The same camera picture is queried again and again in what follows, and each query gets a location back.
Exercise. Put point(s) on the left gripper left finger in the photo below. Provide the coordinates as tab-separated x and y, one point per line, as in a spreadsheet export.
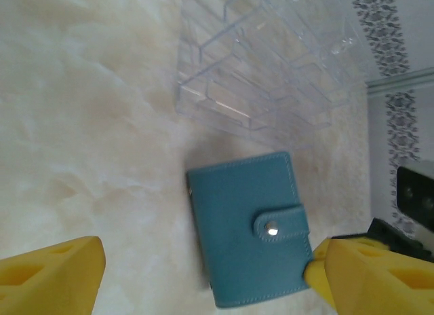
51	281

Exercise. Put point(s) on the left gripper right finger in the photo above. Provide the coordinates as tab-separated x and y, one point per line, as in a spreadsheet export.
366	288

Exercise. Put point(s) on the blue leather card holder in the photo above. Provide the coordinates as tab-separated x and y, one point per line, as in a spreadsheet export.
230	226

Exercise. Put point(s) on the clear acrylic tiered organizer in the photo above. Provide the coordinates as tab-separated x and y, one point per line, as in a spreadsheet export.
257	74

